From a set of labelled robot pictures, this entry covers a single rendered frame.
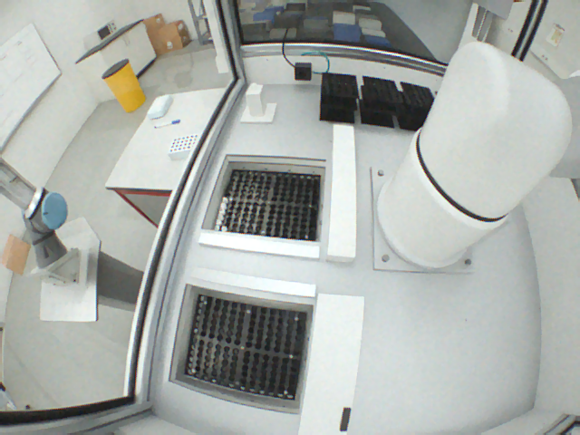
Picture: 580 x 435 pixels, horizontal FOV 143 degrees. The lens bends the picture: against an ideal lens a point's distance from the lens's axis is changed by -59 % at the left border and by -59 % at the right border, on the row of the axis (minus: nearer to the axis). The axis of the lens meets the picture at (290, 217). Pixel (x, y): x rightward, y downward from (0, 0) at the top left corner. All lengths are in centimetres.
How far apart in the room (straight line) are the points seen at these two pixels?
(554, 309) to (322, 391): 57
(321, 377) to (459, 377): 28
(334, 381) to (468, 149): 37
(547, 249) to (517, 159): 46
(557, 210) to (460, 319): 39
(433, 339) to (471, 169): 31
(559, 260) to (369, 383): 53
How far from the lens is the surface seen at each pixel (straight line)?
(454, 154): 28
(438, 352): 48
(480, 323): 54
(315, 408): 42
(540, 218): 74
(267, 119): 64
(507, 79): 25
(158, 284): 44
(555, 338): 71
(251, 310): 46
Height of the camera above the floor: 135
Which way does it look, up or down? 63 degrees down
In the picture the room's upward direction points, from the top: 7 degrees counter-clockwise
